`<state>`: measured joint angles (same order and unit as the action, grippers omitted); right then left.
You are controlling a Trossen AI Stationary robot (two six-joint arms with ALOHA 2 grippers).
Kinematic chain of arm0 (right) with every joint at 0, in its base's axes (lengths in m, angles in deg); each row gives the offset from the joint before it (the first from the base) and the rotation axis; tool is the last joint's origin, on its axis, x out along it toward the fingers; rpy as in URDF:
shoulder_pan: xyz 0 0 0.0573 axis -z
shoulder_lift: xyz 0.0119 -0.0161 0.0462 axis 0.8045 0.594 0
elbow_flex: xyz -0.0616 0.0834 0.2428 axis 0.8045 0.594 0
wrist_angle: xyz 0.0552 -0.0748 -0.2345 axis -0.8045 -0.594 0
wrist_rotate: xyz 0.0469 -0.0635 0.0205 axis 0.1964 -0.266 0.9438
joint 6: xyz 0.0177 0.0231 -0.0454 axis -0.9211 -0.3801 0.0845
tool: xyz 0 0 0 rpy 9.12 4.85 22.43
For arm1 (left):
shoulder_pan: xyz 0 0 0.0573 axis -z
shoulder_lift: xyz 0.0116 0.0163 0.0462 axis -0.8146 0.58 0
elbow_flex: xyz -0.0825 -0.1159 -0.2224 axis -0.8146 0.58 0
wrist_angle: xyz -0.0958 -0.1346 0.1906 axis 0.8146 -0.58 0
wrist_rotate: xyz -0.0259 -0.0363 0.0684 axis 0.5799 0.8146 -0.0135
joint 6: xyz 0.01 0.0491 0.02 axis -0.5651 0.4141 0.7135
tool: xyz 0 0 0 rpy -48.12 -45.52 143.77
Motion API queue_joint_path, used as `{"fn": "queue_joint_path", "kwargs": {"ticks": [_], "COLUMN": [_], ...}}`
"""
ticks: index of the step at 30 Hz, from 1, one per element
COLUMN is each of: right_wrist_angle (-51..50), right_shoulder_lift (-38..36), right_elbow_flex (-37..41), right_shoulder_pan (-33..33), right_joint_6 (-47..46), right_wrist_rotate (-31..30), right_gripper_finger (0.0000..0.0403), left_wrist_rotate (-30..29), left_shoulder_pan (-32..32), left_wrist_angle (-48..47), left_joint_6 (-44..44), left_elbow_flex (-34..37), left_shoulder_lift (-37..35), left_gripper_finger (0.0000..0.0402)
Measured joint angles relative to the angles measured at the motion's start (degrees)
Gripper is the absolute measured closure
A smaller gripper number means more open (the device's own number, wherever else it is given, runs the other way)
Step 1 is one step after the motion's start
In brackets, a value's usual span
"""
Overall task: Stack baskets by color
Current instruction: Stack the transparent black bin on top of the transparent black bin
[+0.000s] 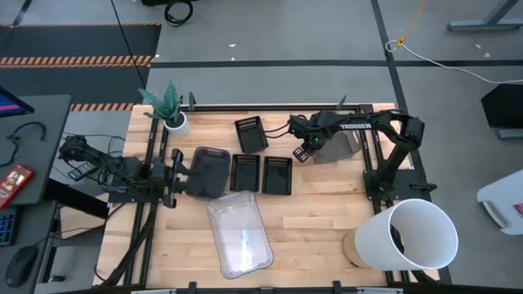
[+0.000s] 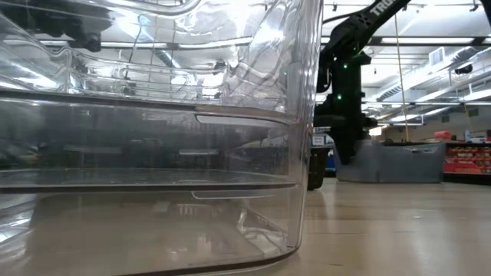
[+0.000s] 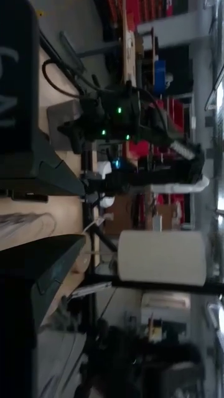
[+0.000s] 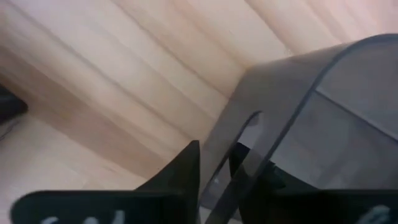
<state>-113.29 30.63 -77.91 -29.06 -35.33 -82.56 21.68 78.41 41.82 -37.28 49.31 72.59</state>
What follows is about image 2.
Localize long ceiling light strip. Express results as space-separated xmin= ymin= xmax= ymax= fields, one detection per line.
xmin=378 ymin=36 xmax=477 ymax=44

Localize black plastic basket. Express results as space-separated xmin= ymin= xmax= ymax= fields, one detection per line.
xmin=306 ymin=145 xmax=331 ymax=192

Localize grey ceiling duct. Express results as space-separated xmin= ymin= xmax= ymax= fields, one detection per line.
xmin=375 ymin=45 xmax=491 ymax=103

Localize shelving with small red bins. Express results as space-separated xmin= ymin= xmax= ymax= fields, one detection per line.
xmin=442 ymin=141 xmax=491 ymax=176

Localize clear plastic basket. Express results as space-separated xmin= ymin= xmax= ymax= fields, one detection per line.
xmin=0 ymin=0 xmax=325 ymax=276
xmin=0 ymin=0 xmax=295 ymax=118
xmin=0 ymin=0 xmax=301 ymax=193

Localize grey plastic basket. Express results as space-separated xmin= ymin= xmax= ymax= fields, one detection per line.
xmin=332 ymin=139 xmax=448 ymax=185

